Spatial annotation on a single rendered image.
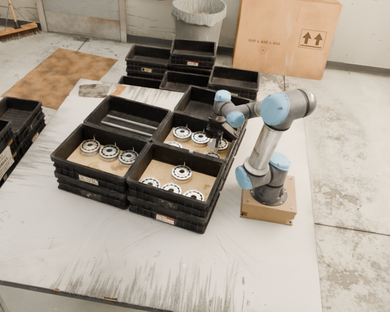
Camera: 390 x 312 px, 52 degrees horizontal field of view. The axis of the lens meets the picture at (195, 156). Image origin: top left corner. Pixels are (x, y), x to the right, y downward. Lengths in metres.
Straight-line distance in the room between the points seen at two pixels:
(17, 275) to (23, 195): 0.46
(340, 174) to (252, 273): 1.87
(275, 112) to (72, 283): 1.08
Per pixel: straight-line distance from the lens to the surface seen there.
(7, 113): 3.34
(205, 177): 1.99
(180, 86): 3.51
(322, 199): 3.25
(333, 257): 2.92
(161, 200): 1.83
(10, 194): 2.20
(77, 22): 5.23
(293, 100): 1.52
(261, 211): 1.98
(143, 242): 1.89
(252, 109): 1.90
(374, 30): 4.95
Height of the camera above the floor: 2.22
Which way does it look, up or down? 41 degrees down
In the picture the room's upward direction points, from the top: 5 degrees clockwise
